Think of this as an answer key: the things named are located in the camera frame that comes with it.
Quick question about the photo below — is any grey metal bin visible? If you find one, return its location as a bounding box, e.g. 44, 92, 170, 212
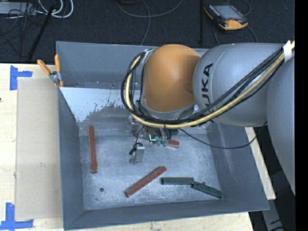
55, 41, 270, 231

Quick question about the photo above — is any pale flat board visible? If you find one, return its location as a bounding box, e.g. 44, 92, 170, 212
14, 77, 64, 222

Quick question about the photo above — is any dark green flat block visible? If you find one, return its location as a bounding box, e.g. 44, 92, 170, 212
160, 177, 195, 186
191, 181, 225, 200

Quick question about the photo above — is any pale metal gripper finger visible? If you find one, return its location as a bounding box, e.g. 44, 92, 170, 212
135, 141, 146, 165
129, 150, 139, 166

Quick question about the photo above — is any red-brown flat block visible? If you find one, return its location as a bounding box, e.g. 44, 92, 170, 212
167, 139, 180, 150
124, 165, 167, 198
87, 126, 99, 174

